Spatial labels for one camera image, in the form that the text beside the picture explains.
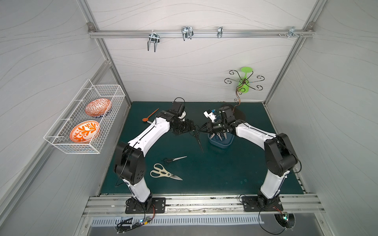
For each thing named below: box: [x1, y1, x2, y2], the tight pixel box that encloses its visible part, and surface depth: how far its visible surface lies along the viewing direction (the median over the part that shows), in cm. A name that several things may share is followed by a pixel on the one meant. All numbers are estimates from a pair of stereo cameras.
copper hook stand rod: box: [224, 69, 265, 108], surface depth 92 cm
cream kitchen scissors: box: [149, 163, 184, 181], surface depth 86 cm
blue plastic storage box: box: [207, 131, 235, 149], surface depth 98 cm
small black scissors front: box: [162, 155, 188, 165], surface depth 91 cm
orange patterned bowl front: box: [69, 119, 100, 144], surface depth 64 cm
